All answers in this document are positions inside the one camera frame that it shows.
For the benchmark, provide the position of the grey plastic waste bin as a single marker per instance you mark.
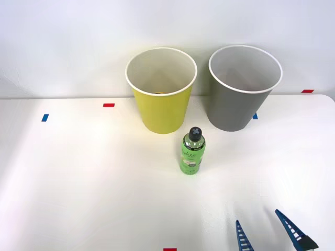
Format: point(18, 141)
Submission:
point(233, 107)

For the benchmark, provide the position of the yellow-green plastic waste bin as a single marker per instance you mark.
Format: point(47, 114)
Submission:
point(162, 112)

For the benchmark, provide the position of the green plastic bottle black cap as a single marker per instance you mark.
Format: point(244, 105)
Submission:
point(191, 157)

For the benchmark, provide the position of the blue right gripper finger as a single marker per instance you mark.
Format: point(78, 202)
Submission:
point(243, 240)
point(290, 228)

